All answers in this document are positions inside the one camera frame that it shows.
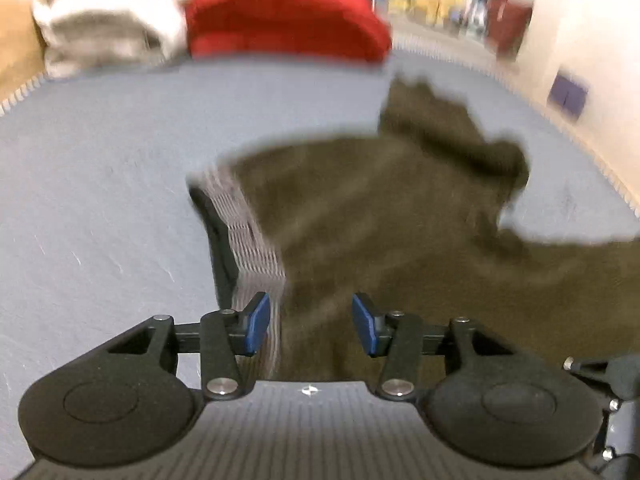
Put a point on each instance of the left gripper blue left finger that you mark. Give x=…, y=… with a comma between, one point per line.
x=219, y=338

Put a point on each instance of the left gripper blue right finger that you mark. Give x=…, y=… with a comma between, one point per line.
x=401, y=339

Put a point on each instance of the grey quilted mattress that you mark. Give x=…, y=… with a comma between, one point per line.
x=97, y=228

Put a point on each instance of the red folded comforter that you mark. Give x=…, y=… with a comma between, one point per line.
x=347, y=29

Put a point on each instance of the dark red cushion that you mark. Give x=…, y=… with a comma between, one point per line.
x=507, y=25

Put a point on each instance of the yellow plush toy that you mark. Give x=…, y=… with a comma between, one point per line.
x=436, y=13

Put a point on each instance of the white folded blanket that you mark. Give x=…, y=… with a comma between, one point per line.
x=88, y=34

